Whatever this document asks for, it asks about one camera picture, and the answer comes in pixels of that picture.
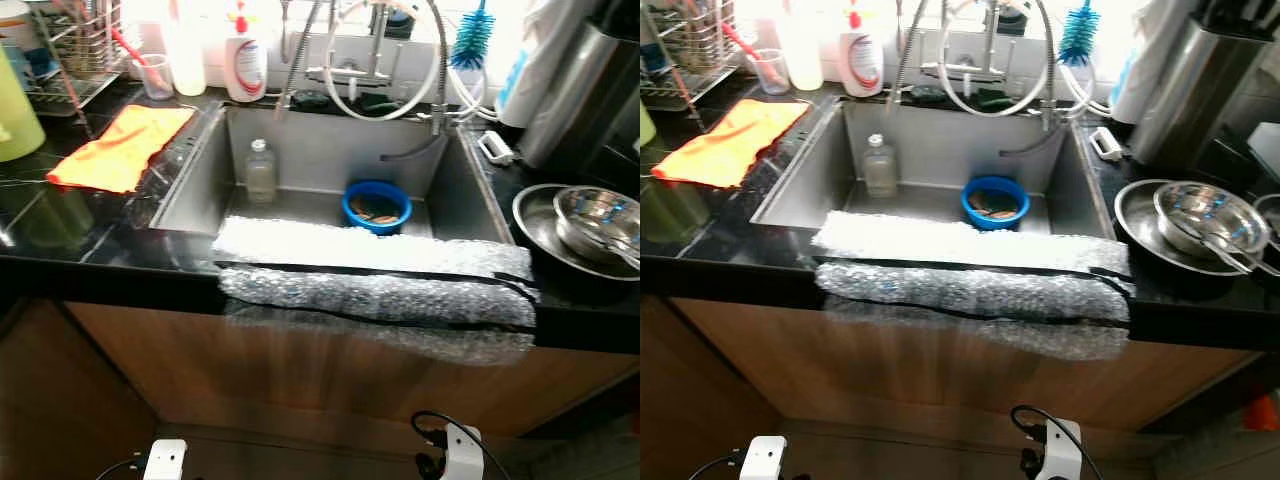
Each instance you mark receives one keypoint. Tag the large steel plate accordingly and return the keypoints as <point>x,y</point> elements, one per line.
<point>535,225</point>
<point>1135,215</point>

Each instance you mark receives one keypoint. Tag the clear drain tube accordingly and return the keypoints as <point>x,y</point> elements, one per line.
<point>420,152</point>
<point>1030,148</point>

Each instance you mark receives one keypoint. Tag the small white plastic clip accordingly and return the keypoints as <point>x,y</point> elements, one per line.
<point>497,148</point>
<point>1106,143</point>

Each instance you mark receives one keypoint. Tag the clear glass bottle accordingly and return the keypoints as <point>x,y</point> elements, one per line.
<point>261,175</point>
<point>880,170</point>

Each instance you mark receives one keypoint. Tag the white soap pump bottle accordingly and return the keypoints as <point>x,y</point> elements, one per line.
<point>861,60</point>
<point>245,65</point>

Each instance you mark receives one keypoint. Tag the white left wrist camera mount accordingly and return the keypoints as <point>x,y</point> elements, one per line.
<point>165,458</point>
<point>765,458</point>

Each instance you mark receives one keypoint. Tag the red toothbrush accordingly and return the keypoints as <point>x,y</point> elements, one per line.
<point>128,45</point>
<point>740,40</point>

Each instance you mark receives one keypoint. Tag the blue plastic bowl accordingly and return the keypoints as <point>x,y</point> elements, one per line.
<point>350,208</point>
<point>968,203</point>

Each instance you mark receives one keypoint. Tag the bubble wrap sheet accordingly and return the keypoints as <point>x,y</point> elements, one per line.
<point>370,290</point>
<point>970,285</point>

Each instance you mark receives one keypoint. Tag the blue bottle brush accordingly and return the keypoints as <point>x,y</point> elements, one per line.
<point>472,45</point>
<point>1079,40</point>

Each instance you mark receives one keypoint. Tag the chrome sink faucet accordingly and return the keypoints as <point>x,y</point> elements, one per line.
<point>350,73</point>
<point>965,68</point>

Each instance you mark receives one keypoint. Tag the pale yellow translucent bottle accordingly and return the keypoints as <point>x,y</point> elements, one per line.
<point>187,60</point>
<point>803,55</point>

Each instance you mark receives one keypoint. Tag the orange cleaning cloth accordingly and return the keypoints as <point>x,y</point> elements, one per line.
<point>735,145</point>
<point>125,150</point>

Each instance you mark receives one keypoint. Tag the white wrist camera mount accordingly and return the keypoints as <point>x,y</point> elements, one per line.
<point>765,458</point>
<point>1062,448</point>
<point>462,452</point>
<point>165,458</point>

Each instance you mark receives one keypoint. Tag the clear plastic cup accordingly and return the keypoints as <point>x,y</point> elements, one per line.
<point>772,75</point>
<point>157,82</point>

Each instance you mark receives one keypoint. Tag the black sponge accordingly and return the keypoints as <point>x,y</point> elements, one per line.
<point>310,102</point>
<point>925,96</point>

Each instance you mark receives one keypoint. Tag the stainless steel sink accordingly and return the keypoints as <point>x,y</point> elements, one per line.
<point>950,145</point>
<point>330,150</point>

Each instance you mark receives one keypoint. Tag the green sponge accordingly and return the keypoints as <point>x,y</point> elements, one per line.
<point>995,98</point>
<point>380,103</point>

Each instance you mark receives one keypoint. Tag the steel plate under small bowl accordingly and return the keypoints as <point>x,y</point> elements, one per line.
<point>1272,215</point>

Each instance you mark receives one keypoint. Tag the light green plastic container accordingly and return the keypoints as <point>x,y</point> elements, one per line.
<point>18,115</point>
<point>646,125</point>

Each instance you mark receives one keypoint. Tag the wooden cabinet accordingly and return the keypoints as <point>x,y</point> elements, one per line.
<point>900,365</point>
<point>300,370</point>

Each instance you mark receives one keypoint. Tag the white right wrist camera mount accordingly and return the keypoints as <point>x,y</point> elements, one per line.
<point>462,452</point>
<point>1062,448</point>

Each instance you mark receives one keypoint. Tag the stainless steel cylinder container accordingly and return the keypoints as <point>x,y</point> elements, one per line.
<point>575,100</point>
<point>1195,95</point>

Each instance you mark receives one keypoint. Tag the orange plastic object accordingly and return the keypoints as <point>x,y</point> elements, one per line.
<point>1265,415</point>

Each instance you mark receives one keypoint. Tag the large steel bowl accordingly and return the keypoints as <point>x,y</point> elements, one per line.
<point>590,210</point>
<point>1200,205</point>

